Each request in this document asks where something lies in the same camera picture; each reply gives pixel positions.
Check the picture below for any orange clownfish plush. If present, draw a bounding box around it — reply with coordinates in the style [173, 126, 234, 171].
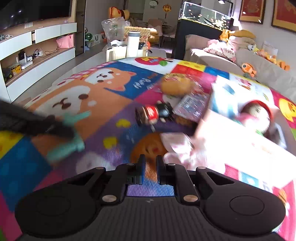
[241, 63, 257, 77]

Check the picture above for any glass fish tank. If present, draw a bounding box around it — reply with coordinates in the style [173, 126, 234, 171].
[179, 1, 234, 30]

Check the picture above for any beige sofa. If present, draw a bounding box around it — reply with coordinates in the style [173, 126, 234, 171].
[184, 49, 295, 101]

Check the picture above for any crochet doll red hat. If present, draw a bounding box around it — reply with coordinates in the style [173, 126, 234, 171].
[240, 100, 273, 136]

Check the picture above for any white thermos bottle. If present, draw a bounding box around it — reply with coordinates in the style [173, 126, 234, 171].
[126, 31, 140, 58]

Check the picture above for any pink teal squishy toy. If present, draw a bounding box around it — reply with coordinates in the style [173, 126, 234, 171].
[234, 113, 261, 131]

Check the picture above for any clear plastic bag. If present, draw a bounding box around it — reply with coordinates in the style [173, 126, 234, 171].
[101, 17, 125, 42]

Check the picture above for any red black toy car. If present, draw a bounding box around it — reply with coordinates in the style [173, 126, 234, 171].
[135, 101, 174, 126]

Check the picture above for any colourful cartoon play mat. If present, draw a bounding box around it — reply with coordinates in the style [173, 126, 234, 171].
[0, 56, 296, 241]

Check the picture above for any pink lace fabric pouch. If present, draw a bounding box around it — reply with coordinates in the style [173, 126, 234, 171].
[160, 133, 208, 171]

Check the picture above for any pink open gift box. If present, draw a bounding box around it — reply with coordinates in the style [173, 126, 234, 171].
[194, 81, 296, 194]

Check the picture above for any blue white tissue pack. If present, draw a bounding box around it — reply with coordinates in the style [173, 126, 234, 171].
[209, 83, 247, 120]

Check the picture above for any red framed wall picture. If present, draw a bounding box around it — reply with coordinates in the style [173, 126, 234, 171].
[239, 0, 266, 25]

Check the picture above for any pink clothes pile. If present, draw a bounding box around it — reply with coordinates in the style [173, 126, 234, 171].
[203, 39, 236, 62]

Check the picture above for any white wall shelf unit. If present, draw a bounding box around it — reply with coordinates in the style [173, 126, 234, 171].
[1, 23, 77, 102]

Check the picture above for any pink Volcano card pack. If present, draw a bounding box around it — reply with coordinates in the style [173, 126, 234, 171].
[173, 93, 209, 123]

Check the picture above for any black fish tank cabinet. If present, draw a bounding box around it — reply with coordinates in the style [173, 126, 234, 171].
[171, 19, 222, 60]

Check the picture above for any teal plastic hand tool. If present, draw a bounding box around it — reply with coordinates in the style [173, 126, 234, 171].
[46, 111, 91, 164]

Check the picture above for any white cup holder box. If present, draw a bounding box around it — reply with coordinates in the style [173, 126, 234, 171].
[106, 40, 127, 62]

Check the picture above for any packaged yellow bread bun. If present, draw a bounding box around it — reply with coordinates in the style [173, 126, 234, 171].
[159, 73, 194, 96]

